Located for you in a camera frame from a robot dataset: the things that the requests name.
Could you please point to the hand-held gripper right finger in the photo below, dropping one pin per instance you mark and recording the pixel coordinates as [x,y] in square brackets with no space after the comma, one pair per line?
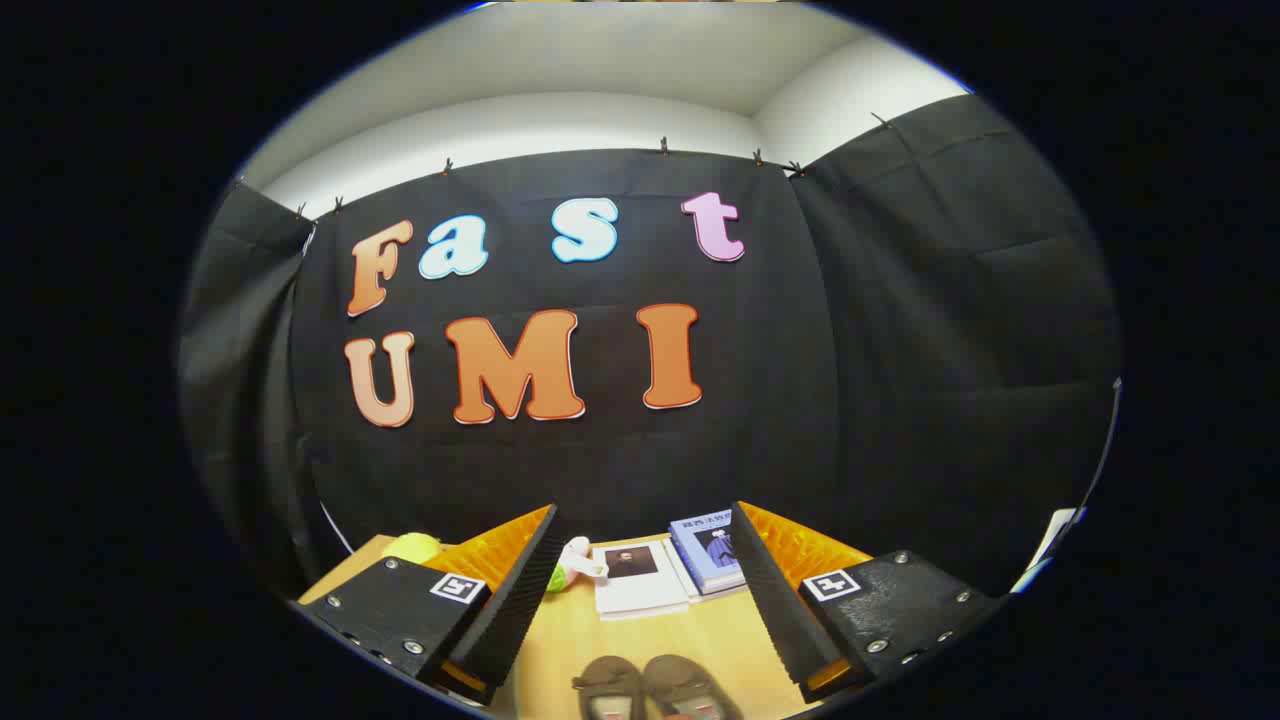
[775,610]

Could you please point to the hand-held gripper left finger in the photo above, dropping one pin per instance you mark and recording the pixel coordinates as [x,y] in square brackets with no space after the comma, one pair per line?
[515,610]

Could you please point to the brown fuzzy shoe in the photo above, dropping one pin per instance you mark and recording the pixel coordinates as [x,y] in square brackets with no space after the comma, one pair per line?
[605,680]
[685,680]

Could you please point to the green and pink plush toy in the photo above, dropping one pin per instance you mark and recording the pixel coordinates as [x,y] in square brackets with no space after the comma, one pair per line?
[578,558]

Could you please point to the blue cover book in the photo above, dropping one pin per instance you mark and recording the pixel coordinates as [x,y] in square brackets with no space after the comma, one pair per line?
[705,550]

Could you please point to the yellow plush toy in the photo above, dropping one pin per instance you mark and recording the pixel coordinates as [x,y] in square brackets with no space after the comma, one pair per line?
[410,547]

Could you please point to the white book with portrait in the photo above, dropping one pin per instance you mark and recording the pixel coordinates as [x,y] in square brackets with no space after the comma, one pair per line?
[640,595]

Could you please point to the black backdrop cloth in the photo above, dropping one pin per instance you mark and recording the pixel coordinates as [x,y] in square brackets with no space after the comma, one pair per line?
[800,400]

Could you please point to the white device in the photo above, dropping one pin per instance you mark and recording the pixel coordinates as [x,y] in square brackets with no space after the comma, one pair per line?
[1050,540]

